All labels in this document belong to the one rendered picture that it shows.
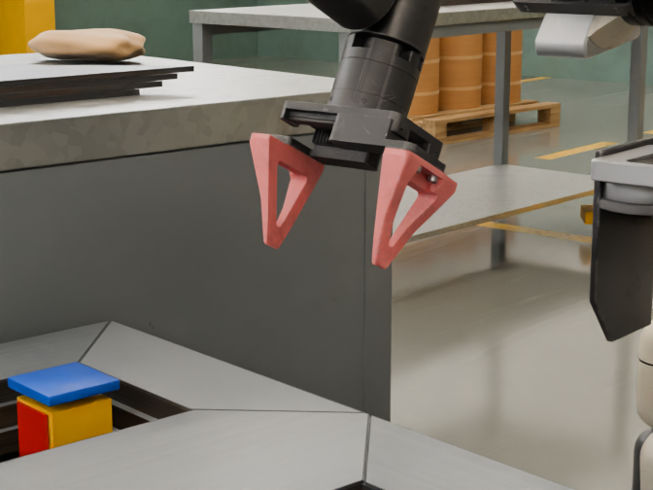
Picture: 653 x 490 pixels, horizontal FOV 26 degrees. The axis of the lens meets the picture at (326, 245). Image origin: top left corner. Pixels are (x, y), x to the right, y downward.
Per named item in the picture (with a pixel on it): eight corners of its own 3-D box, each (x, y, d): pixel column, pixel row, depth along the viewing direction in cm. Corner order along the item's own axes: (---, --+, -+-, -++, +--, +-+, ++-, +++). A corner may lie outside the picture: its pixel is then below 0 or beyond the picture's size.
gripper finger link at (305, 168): (295, 242, 96) (334, 112, 97) (218, 227, 100) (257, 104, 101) (351, 269, 101) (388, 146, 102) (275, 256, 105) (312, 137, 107)
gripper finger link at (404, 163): (377, 257, 91) (418, 121, 93) (293, 241, 96) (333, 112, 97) (431, 285, 96) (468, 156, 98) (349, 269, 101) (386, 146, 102)
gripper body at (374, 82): (390, 137, 94) (421, 33, 95) (274, 123, 100) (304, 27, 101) (439, 169, 99) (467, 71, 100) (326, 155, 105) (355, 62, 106)
